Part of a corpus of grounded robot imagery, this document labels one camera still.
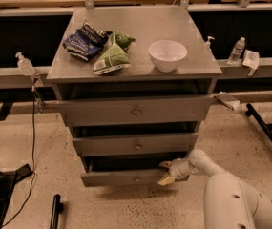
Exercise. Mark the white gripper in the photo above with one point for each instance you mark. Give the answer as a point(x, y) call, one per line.
point(176, 170)

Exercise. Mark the grey bottom drawer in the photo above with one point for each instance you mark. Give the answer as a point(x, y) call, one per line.
point(102, 171)

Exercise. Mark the grey drawer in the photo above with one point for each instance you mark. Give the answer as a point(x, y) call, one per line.
point(134, 110)
point(102, 171)
point(134, 144)

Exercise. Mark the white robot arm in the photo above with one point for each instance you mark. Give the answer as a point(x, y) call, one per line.
point(228, 201)

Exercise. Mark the grey middle drawer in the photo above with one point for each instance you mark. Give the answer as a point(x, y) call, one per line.
point(134, 144)

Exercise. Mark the grey top drawer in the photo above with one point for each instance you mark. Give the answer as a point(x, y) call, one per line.
point(134, 110)

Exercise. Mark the grey drawer cabinet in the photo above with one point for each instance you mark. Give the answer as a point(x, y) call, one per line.
point(197, 74)

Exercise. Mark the black bar on floor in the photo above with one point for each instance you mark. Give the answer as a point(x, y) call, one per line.
point(57, 208)

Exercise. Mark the white bowl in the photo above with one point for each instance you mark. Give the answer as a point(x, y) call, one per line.
point(167, 55)

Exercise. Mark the green chip bag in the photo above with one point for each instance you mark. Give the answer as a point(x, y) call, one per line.
point(114, 58)

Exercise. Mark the small pump bottle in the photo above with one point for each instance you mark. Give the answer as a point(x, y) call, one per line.
point(208, 42)

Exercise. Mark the green plush toy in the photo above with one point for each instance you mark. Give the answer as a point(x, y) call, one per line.
point(122, 39)

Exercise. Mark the clear water bottle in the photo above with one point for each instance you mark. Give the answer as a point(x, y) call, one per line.
point(236, 51)

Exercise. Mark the white wipes packet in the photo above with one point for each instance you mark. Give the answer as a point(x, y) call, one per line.
point(251, 60)

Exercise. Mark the blue chip bag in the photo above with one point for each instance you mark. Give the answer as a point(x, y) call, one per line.
point(86, 42)

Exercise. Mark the hand sanitizer pump bottle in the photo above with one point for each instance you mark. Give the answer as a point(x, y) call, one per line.
point(24, 65)

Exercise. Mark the folded cloth on rail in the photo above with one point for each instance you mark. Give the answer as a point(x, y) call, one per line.
point(228, 100)

